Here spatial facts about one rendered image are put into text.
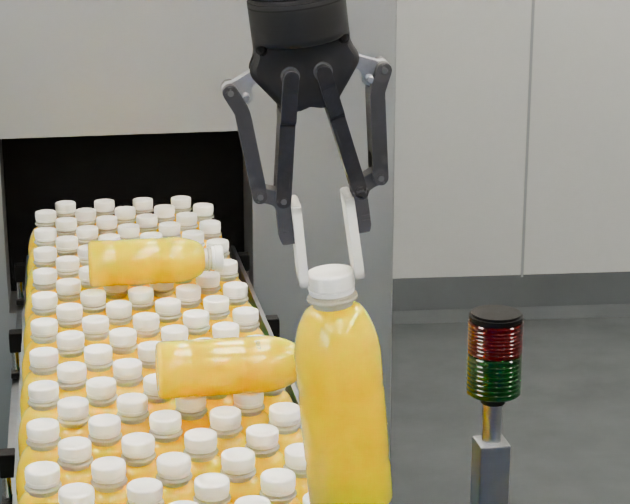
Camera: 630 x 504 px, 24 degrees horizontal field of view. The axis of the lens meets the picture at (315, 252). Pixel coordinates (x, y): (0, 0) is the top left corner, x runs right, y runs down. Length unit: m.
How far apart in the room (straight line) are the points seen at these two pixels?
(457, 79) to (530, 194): 0.53
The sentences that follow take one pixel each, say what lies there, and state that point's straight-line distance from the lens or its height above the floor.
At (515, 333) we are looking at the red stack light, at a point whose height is 1.24.
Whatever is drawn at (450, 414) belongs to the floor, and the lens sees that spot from 4.69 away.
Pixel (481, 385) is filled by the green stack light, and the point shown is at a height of 1.18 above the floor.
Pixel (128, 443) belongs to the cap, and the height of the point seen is 1.11.
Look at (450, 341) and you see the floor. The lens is 5.33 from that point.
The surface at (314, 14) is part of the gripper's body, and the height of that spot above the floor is 1.66.
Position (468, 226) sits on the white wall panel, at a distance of 5.53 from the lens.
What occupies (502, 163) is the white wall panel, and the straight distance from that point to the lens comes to 5.50.
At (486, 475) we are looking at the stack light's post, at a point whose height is 1.06.
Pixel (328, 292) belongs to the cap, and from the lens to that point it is 1.17.
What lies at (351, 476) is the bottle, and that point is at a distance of 1.21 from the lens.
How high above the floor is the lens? 1.80
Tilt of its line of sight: 16 degrees down
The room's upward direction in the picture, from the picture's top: straight up
